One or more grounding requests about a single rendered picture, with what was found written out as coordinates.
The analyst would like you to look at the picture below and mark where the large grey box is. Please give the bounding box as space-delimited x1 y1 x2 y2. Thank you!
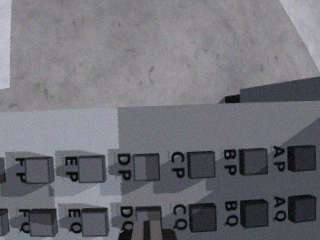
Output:
0 76 320 240

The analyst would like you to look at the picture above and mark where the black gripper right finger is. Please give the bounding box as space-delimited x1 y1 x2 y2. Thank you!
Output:
147 220 177 240

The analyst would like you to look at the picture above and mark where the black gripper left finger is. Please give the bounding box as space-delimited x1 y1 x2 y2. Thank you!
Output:
118 221 147 240

